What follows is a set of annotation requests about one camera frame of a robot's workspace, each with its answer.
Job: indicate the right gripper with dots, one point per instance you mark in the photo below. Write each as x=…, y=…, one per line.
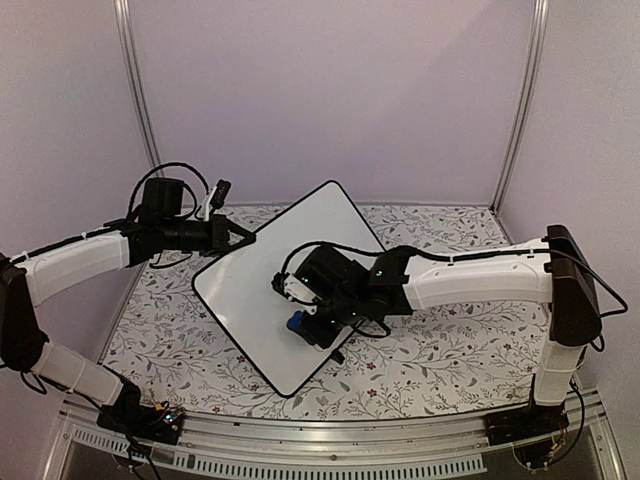
x=323, y=339

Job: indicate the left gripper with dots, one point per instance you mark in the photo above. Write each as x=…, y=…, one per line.
x=219, y=236

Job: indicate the blue whiteboard eraser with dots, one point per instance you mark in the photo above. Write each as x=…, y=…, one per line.
x=294, y=322

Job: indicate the white whiteboard black frame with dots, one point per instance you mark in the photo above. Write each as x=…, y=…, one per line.
x=237, y=290

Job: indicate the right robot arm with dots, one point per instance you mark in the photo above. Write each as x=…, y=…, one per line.
x=336, y=292

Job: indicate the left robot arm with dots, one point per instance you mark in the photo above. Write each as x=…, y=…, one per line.
x=153, y=224

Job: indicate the floral patterned table mat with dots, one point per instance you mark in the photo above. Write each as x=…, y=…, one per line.
x=448, y=360

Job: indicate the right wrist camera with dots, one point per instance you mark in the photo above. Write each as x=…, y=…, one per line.
x=296, y=292

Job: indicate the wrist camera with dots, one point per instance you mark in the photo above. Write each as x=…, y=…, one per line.
x=296, y=292
x=215, y=199

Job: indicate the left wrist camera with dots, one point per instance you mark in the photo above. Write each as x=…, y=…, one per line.
x=215, y=199

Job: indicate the front aluminium rail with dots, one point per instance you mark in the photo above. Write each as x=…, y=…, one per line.
x=222, y=447

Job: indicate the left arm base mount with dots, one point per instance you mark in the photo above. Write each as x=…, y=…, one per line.
x=161, y=423

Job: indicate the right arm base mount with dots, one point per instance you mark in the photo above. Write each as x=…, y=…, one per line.
x=535, y=432

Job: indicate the left aluminium corner post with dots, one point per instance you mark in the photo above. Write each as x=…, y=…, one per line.
x=133, y=72

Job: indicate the aluminium corner post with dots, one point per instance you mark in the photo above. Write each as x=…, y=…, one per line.
x=525, y=98
x=133, y=72

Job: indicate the right aluminium corner post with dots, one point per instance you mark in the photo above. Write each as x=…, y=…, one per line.
x=525, y=98

